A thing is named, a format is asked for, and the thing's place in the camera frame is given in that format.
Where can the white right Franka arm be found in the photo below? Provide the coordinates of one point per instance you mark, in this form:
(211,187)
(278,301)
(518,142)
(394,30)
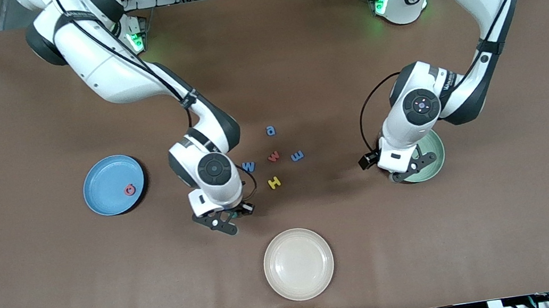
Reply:
(106,65)

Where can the beige round plate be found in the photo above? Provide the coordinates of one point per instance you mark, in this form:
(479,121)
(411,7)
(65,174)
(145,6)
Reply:
(298,264)

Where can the blue uppercase letter M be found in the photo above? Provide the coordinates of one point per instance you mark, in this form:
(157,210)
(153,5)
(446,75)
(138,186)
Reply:
(249,167)

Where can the blue lowercase letter a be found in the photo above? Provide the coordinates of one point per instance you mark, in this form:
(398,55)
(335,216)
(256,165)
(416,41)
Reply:
(274,131)

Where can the blue lowercase letter m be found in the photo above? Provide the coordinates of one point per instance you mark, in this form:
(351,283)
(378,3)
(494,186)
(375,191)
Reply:
(297,156)

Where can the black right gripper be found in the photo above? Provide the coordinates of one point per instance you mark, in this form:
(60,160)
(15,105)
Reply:
(236,212)

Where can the blue round plate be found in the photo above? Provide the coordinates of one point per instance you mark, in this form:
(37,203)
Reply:
(107,185)

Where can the yellow uppercase letter H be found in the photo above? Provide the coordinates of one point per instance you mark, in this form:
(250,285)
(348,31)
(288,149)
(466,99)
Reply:
(274,182)

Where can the green round plate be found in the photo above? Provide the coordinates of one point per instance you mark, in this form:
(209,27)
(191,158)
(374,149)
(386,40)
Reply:
(437,144)

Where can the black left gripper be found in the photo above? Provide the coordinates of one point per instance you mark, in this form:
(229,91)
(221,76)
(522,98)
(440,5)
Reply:
(368,160)

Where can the red lowercase letter w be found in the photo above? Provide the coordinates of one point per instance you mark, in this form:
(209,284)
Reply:
(274,157)

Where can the brown table cover mat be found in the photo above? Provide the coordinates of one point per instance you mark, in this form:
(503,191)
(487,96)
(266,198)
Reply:
(57,286)

